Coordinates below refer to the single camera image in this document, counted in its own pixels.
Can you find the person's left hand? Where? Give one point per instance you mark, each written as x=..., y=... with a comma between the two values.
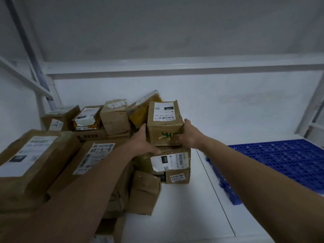
x=140, y=145

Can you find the person's right hand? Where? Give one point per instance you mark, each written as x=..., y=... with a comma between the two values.
x=192, y=137

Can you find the person's left thumb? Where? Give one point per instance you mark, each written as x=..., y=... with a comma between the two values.
x=143, y=131

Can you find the person's right thumb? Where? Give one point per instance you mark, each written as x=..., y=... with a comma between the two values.
x=188, y=123

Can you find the green-marked cardboard box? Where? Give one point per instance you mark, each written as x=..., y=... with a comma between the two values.
x=164, y=123

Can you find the person's left forearm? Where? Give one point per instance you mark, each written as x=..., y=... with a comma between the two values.
x=76, y=197

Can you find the person's right forearm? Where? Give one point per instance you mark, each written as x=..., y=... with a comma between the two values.
x=265, y=189

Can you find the white metal shelving rack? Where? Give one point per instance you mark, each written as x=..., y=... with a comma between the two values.
x=177, y=63

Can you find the blue plastic pallet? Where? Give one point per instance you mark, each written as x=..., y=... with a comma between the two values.
x=283, y=164

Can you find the pile of brown parcels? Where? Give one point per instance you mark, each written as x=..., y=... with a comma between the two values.
x=38, y=161

